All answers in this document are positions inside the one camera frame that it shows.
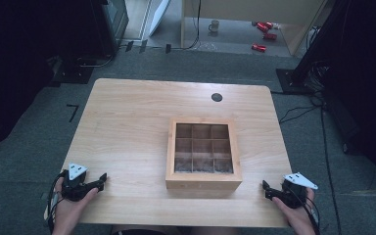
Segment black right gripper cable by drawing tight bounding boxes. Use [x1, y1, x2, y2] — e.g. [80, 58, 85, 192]
[285, 185, 322, 235]

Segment long black floor cable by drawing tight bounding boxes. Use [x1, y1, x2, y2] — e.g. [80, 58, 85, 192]
[319, 104, 343, 235]

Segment white board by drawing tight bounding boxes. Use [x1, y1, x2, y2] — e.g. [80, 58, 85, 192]
[147, 0, 171, 37]

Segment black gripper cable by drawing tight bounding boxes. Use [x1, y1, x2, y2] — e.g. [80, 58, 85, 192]
[45, 169, 70, 234]
[285, 185, 322, 235]

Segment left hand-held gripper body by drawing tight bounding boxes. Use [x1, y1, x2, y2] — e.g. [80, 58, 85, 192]
[60, 163, 94, 202]

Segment wooden box with glass lid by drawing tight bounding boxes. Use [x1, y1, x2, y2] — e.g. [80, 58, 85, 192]
[164, 117, 244, 191]

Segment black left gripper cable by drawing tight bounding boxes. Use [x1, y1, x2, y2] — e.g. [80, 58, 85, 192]
[45, 169, 70, 234]

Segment person's left hand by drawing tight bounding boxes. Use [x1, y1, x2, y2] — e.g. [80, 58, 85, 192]
[52, 177, 100, 230]

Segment dark curtain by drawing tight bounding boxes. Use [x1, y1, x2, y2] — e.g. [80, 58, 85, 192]
[319, 0, 376, 197]
[0, 0, 106, 156]

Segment black hanging cable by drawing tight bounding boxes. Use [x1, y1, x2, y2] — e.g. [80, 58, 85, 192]
[170, 0, 203, 51]

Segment black stand with base plate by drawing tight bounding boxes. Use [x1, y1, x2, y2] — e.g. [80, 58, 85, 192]
[275, 0, 356, 96]

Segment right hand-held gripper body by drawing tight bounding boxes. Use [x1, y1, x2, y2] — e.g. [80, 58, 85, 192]
[280, 171, 319, 210]

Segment person's right hand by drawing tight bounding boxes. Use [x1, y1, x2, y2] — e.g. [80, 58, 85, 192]
[271, 187, 319, 231]

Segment black flat stand base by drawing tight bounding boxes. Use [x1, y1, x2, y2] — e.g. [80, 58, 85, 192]
[47, 56, 96, 86]

